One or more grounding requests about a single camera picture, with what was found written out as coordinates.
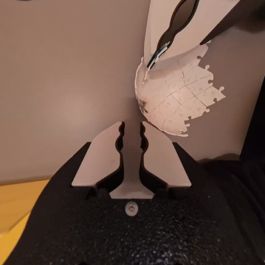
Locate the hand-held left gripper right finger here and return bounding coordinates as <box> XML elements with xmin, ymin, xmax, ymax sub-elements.
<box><xmin>139</xmin><ymin>121</ymin><xmax>192</xmax><ymax>192</ymax></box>

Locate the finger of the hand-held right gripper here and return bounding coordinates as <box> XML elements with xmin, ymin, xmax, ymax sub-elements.
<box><xmin>143</xmin><ymin>0</ymin><xmax>183</xmax><ymax>68</ymax></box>
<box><xmin>150</xmin><ymin>0</ymin><xmax>241</xmax><ymax>70</ymax></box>

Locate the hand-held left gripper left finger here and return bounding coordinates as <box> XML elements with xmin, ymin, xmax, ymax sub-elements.
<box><xmin>71</xmin><ymin>121</ymin><xmax>125</xmax><ymax>192</ymax></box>

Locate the partly built puzzle ball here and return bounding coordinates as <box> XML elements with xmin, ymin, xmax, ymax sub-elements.
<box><xmin>135</xmin><ymin>43</ymin><xmax>226</xmax><ymax>137</ymax></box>

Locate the yellow plastic bin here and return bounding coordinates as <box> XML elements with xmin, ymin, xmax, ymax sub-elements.
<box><xmin>0</xmin><ymin>179</ymin><xmax>50</xmax><ymax>265</ymax></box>

